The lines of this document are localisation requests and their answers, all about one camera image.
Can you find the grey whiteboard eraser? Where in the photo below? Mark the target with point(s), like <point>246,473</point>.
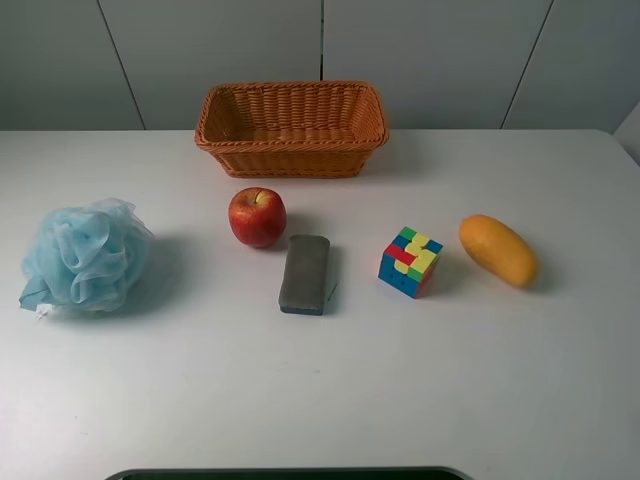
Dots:
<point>304,281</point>

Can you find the red apple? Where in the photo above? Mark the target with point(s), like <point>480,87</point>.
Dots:
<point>257,217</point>

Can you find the orange wicker basket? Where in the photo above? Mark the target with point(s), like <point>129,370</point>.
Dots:
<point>305,129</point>

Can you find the colourful puzzle cube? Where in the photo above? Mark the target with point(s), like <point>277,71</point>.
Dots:
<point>409,261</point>

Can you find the yellow mango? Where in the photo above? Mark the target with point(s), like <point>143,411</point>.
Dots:
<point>498,249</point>

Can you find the light blue bath pouf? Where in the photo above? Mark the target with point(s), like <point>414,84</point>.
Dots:
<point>86,258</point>

